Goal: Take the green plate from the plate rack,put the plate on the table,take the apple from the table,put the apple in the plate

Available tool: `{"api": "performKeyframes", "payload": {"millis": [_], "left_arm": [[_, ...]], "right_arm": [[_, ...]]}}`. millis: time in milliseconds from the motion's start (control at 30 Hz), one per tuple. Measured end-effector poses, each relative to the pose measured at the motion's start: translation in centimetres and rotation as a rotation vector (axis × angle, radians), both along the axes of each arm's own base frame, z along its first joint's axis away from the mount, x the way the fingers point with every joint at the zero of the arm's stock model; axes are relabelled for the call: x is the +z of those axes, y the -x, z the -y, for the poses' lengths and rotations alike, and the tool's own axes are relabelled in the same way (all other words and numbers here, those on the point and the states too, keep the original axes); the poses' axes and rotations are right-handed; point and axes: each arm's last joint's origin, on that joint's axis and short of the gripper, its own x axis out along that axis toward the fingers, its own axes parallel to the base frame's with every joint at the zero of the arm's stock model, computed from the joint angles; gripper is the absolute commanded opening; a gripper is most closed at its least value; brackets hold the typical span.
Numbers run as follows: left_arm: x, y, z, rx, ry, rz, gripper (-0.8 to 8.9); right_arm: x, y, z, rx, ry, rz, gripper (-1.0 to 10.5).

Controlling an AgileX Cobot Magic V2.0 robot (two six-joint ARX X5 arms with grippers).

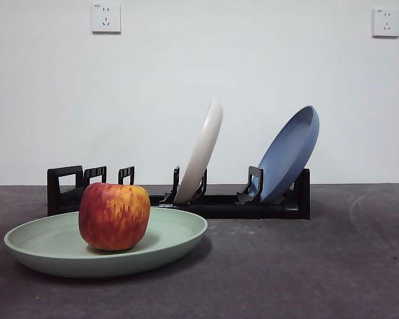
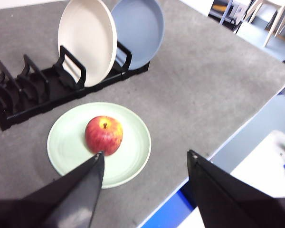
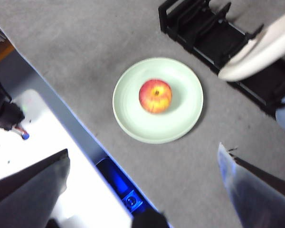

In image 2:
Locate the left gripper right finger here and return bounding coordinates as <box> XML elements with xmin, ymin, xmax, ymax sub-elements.
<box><xmin>187</xmin><ymin>149</ymin><xmax>285</xmax><ymax>228</ymax></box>

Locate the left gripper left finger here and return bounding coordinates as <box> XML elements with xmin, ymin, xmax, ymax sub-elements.
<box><xmin>0</xmin><ymin>151</ymin><xmax>105</xmax><ymax>228</ymax></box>

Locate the green plate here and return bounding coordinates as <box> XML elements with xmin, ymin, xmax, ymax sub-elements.
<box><xmin>47</xmin><ymin>102</ymin><xmax>152</xmax><ymax>190</ymax></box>

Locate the red yellow apple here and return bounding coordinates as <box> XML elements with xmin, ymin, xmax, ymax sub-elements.
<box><xmin>85</xmin><ymin>115</ymin><xmax>124</xmax><ymax>156</ymax></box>

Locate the black plate rack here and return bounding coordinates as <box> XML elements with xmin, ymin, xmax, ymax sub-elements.
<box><xmin>0</xmin><ymin>45</ymin><xmax>151</xmax><ymax>131</ymax></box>

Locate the cream plate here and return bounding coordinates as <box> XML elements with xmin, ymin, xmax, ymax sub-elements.
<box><xmin>57</xmin><ymin>0</ymin><xmax>118</xmax><ymax>88</ymax></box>

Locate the blue plate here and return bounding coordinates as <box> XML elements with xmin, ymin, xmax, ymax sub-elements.
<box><xmin>110</xmin><ymin>0</ymin><xmax>165</xmax><ymax>71</ymax></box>

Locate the white side table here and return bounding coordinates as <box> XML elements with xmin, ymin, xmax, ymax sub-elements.
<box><xmin>229</xmin><ymin>130</ymin><xmax>285</xmax><ymax>198</ymax></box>

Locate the beige wooden chair frame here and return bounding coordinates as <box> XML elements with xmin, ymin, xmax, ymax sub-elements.
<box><xmin>248</xmin><ymin>0</ymin><xmax>285</xmax><ymax>48</ymax></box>

